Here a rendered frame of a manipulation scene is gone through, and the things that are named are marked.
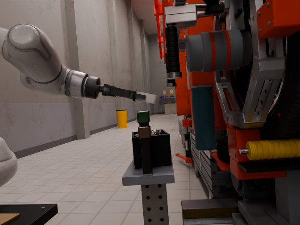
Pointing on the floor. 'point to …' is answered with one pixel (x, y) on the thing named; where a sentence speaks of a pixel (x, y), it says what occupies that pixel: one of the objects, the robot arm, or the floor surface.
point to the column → (155, 204)
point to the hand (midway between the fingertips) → (145, 97)
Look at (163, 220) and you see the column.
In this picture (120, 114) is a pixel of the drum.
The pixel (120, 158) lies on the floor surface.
